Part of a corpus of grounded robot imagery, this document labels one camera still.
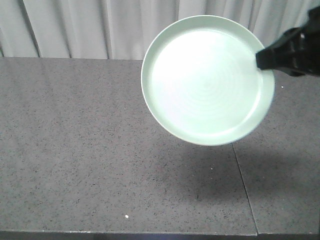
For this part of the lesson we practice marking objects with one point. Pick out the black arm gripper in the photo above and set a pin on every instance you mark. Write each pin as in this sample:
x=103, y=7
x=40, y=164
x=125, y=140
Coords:
x=297, y=51

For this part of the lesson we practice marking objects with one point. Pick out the light green round plate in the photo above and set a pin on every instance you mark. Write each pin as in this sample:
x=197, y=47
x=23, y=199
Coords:
x=200, y=80

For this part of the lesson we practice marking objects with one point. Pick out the white pleated curtain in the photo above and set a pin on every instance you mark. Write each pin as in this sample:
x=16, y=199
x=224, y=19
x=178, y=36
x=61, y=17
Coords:
x=124, y=29

